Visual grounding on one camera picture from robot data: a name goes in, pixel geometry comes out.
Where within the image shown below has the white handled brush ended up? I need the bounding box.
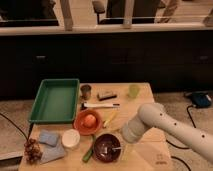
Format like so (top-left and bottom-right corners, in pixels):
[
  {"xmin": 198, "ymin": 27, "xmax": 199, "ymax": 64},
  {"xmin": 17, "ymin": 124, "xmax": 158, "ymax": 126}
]
[{"xmin": 81, "ymin": 103, "xmax": 120, "ymax": 109}]

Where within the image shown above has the black board eraser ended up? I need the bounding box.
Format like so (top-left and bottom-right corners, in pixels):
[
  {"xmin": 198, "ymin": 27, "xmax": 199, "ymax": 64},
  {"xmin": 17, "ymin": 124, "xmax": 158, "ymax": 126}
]
[{"xmin": 97, "ymin": 91, "xmax": 117, "ymax": 101}]

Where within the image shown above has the orange plate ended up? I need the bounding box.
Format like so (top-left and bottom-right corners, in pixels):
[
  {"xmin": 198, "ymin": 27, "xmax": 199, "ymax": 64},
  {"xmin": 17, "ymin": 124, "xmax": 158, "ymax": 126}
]
[{"xmin": 74, "ymin": 109, "xmax": 103, "ymax": 135}]

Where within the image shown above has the blue sponge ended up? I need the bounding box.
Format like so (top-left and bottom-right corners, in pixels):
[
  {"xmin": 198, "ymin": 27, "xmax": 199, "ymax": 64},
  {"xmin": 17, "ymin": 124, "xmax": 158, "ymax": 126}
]
[{"xmin": 39, "ymin": 130, "xmax": 59, "ymax": 147}]

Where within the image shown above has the grey-blue cloth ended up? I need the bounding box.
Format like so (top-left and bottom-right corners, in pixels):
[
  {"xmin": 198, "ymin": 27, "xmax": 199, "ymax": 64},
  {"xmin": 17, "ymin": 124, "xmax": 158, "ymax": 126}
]
[{"xmin": 41, "ymin": 142, "xmax": 66, "ymax": 164}]

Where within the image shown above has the yellow-green plastic cup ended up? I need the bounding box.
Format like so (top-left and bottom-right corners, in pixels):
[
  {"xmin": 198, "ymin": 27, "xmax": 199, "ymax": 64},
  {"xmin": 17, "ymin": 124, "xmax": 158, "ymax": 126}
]
[{"xmin": 129, "ymin": 84, "xmax": 140, "ymax": 98}]

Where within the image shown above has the black office chair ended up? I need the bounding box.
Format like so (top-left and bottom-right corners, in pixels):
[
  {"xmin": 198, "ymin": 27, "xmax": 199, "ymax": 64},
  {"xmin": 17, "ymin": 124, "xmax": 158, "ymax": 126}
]
[{"xmin": 92, "ymin": 0, "xmax": 160, "ymax": 25}]

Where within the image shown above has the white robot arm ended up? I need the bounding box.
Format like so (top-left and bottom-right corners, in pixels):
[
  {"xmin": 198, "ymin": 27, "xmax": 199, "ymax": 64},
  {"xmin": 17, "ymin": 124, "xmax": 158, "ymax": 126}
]
[{"xmin": 121, "ymin": 103, "xmax": 213, "ymax": 164}]

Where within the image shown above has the green plastic tray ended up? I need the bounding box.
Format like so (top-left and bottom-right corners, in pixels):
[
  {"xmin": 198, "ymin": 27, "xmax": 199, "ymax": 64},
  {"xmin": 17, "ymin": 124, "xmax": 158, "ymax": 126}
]
[{"xmin": 29, "ymin": 79, "xmax": 79, "ymax": 124}]

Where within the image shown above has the blue device on floor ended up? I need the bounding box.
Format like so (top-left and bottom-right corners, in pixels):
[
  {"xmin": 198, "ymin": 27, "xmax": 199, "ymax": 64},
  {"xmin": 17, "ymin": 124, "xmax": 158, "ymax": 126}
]
[{"xmin": 187, "ymin": 92, "xmax": 212, "ymax": 108}]

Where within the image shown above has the black cable on floor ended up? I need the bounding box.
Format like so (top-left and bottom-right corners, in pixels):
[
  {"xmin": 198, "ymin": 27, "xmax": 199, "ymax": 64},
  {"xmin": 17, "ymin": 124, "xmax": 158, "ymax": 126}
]
[{"xmin": 165, "ymin": 104, "xmax": 198, "ymax": 171}]

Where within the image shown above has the yellow banana toy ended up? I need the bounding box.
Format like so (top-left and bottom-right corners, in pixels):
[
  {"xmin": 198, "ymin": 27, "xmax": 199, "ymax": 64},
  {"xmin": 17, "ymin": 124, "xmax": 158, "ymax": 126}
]
[{"xmin": 103, "ymin": 112, "xmax": 118, "ymax": 128}]

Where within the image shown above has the small metal cup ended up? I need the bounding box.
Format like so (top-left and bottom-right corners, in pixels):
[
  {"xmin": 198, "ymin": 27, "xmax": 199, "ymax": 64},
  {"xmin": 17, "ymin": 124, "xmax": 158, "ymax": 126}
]
[{"xmin": 80, "ymin": 84, "xmax": 91, "ymax": 100}]

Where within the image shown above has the orange fruit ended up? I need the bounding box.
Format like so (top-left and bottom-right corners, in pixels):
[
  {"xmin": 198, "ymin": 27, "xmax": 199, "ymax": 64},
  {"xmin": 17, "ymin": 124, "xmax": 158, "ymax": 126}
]
[{"xmin": 83, "ymin": 114, "xmax": 96, "ymax": 128}]

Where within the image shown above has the green cucumber toy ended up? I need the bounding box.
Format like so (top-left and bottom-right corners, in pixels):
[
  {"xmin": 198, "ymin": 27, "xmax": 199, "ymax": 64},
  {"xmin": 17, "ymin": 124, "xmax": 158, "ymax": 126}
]
[{"xmin": 82, "ymin": 134, "xmax": 96, "ymax": 163}]

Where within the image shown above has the purple bowl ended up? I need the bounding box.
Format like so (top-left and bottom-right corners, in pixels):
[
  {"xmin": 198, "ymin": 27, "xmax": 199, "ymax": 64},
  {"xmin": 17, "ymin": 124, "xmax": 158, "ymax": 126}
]
[{"xmin": 93, "ymin": 134, "xmax": 121, "ymax": 163}]

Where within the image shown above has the brown grape bunch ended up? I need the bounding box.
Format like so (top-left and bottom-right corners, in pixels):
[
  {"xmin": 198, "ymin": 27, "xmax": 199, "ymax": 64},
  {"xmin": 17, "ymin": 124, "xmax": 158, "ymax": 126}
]
[{"xmin": 24, "ymin": 138, "xmax": 42, "ymax": 164}]

